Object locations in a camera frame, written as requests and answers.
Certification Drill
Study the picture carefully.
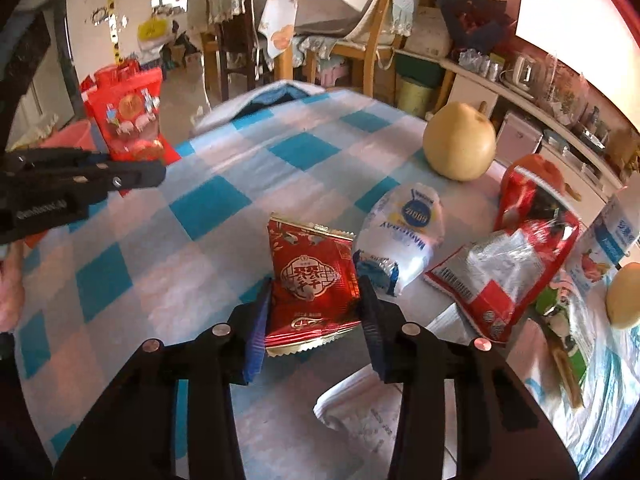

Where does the person's left hand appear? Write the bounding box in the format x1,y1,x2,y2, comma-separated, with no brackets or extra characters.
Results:
0,245,27,333

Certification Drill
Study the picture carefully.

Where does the white orange print table cover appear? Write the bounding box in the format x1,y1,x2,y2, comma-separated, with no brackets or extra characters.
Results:
257,0,302,63

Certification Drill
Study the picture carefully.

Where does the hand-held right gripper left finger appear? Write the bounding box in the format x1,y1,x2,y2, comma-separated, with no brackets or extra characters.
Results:
52,276,274,480

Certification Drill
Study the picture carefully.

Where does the white sack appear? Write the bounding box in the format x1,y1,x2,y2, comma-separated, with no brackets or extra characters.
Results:
414,5,455,59

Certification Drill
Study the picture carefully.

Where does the light wooden chair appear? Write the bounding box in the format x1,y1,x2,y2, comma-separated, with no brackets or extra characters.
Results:
274,0,401,98

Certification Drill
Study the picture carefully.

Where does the white electric kettle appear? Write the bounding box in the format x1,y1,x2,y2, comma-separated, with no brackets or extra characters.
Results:
509,54,540,90

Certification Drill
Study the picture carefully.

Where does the yellow giraffe wall sticker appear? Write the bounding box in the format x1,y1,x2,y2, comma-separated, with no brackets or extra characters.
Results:
101,0,122,66

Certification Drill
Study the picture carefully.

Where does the white blue carton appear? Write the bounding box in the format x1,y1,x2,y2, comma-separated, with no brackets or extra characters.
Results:
579,174,640,286

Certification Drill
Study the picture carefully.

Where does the white sideboard cabinet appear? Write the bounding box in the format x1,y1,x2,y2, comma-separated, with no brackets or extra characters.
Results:
439,54,628,203

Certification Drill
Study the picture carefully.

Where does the green printed packet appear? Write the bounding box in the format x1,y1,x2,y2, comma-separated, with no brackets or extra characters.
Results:
536,282,592,411

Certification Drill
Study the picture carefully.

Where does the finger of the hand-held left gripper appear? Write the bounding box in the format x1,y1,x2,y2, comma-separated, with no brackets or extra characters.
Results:
47,159,167,202
0,147,112,173

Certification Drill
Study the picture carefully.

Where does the pink plastic bin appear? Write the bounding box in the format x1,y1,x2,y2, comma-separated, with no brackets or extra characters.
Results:
39,120,99,154

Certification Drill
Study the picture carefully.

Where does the red white crumpled packet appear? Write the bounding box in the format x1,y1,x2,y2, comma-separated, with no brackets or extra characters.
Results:
424,220,582,345

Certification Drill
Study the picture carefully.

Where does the white blue milk pouch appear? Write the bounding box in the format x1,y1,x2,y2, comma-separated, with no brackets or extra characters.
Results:
351,182,447,297

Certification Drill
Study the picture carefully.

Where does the pink stool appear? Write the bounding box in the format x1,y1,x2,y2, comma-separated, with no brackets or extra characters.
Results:
319,57,352,89

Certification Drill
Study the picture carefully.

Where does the white paper sheet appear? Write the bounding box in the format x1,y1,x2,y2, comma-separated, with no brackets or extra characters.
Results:
314,362,417,443

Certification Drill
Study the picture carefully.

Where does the yellow bag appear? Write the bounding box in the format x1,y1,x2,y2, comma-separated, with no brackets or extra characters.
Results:
137,17,169,42

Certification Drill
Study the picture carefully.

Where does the yellow green bin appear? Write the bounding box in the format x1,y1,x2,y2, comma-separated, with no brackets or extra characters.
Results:
396,76,437,119

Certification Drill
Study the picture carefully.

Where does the red picture print snack bag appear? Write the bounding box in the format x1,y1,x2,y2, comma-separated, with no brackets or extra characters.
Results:
80,59,167,162

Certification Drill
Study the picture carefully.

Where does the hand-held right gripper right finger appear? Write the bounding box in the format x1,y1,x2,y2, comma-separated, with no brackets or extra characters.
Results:
357,275,577,480

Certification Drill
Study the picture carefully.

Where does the dark wooden chair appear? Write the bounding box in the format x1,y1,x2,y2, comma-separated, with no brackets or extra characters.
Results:
200,0,261,103

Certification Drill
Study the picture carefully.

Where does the yellow pear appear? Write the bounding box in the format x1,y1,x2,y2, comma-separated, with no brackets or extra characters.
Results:
605,262,640,331
423,101,497,182

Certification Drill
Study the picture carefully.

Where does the dark blue flower bouquet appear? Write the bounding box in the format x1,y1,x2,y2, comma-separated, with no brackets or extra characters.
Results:
438,0,517,55

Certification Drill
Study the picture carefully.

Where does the red plastic wrapper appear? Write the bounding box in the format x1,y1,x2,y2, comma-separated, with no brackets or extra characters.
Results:
494,155,582,233

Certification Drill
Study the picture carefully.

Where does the red foil snack packet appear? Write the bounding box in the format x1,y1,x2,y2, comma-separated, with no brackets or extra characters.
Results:
264,214,363,359

